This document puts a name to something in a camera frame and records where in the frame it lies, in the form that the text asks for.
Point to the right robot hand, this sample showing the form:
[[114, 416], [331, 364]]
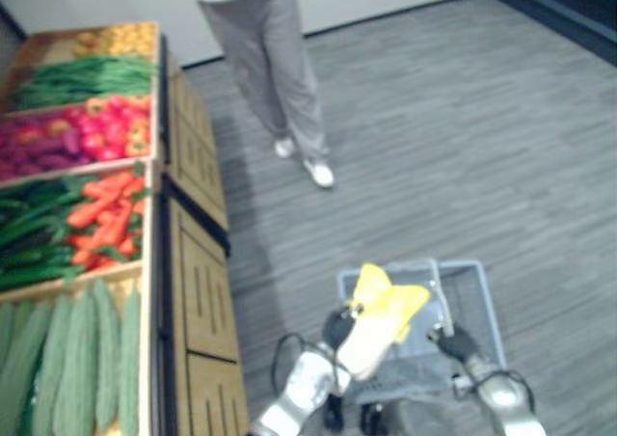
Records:
[[458, 342]]

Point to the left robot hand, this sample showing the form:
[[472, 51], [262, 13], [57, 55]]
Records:
[[337, 332]]

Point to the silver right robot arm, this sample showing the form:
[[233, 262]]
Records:
[[506, 400]]

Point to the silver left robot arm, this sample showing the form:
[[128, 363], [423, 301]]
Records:
[[303, 388]]

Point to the grey plastic shopping basket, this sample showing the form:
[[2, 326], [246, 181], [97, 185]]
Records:
[[474, 306]]

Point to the wooden vegetable display stand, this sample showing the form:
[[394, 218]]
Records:
[[193, 132], [207, 301]]

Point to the black trolley wheel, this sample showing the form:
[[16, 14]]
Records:
[[334, 414], [372, 419]]

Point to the light green bitter gourd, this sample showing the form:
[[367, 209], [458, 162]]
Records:
[[129, 359], [74, 368], [48, 373], [19, 359], [107, 354]]

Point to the orange carrot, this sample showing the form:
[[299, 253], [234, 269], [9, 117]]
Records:
[[84, 257], [91, 211], [113, 226], [108, 185]]

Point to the person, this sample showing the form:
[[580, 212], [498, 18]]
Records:
[[284, 69]]

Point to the orange bell pepper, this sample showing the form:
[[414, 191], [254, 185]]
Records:
[[95, 107], [138, 137]]

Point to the red bell pepper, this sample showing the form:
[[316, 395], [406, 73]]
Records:
[[110, 128], [93, 141]]

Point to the purple eggplant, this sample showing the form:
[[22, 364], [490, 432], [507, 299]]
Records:
[[71, 141], [48, 162]]

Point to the green beans pile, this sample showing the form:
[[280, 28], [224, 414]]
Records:
[[91, 81]]

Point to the yellow fruit pile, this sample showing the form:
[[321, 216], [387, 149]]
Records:
[[120, 39]]

